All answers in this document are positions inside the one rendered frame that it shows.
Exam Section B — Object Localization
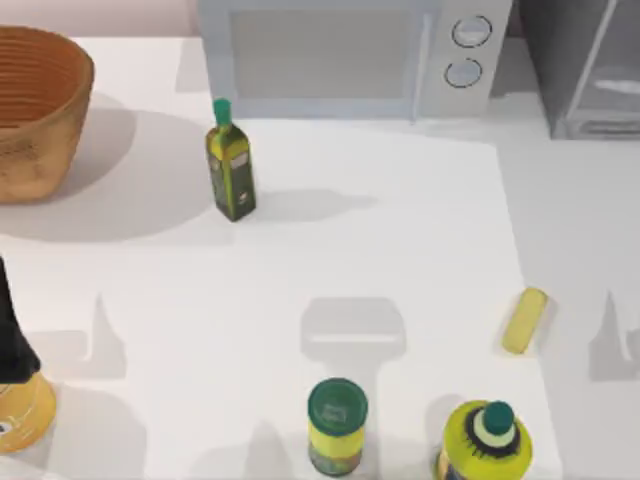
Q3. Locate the woven brown basket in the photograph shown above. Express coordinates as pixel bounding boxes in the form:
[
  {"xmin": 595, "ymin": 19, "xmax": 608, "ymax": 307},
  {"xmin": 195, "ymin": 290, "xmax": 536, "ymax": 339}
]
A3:
[{"xmin": 0, "ymin": 26, "xmax": 96, "ymax": 204}]

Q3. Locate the green lidded yellow can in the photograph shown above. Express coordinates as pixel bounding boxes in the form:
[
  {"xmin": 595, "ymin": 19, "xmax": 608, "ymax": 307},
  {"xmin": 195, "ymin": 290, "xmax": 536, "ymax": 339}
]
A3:
[{"xmin": 306, "ymin": 377, "xmax": 370, "ymax": 476}]

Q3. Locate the round yellow bottle green cap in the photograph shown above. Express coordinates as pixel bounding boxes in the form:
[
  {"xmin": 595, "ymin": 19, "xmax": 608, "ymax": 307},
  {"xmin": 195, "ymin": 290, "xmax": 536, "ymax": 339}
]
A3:
[{"xmin": 436, "ymin": 399, "xmax": 534, "ymax": 480}]

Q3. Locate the yellow bread stick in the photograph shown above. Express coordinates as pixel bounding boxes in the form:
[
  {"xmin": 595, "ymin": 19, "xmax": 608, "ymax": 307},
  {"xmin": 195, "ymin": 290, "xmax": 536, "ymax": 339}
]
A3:
[{"xmin": 501, "ymin": 286, "xmax": 550, "ymax": 355}]

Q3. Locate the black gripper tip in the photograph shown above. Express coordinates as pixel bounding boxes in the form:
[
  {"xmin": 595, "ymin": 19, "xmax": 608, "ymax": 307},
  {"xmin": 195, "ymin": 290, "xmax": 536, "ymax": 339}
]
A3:
[{"xmin": 0, "ymin": 255, "xmax": 43, "ymax": 385}]

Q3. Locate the microwave door handle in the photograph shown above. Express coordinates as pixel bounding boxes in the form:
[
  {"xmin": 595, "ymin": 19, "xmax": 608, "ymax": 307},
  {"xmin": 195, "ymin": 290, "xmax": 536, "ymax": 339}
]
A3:
[{"xmin": 410, "ymin": 12, "xmax": 434, "ymax": 125}]

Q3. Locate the pale microwave oven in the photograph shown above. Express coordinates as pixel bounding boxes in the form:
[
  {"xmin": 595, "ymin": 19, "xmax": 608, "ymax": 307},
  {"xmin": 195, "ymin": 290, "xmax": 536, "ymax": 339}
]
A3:
[{"xmin": 195, "ymin": 0, "xmax": 515, "ymax": 121}]

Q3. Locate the square green oil bottle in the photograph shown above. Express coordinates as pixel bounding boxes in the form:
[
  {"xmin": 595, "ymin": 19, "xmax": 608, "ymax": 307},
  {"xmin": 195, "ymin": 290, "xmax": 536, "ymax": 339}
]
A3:
[{"xmin": 204, "ymin": 98, "xmax": 258, "ymax": 223}]

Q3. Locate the microwave knob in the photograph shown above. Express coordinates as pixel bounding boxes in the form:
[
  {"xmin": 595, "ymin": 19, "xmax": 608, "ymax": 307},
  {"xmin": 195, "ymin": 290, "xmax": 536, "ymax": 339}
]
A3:
[
  {"xmin": 443, "ymin": 57, "xmax": 484, "ymax": 90},
  {"xmin": 451, "ymin": 14, "xmax": 494, "ymax": 48}
]

